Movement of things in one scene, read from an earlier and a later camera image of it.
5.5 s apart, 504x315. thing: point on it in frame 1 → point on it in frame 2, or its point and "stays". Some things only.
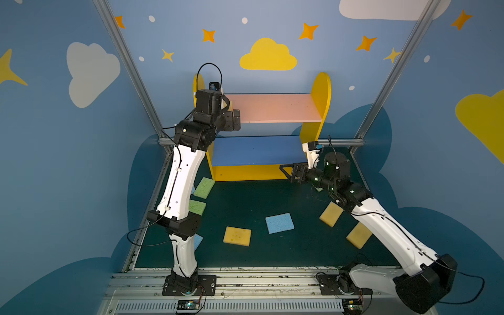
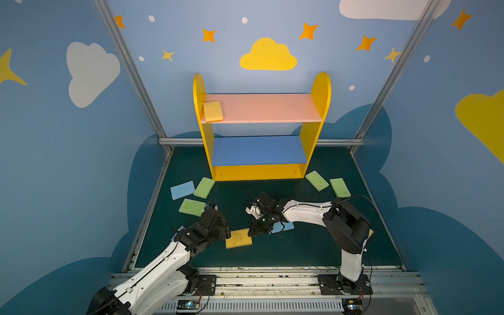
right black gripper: [299, 174] → [260, 222]
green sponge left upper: [204, 188] stays
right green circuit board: [352, 305] stays
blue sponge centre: [279, 222] stays
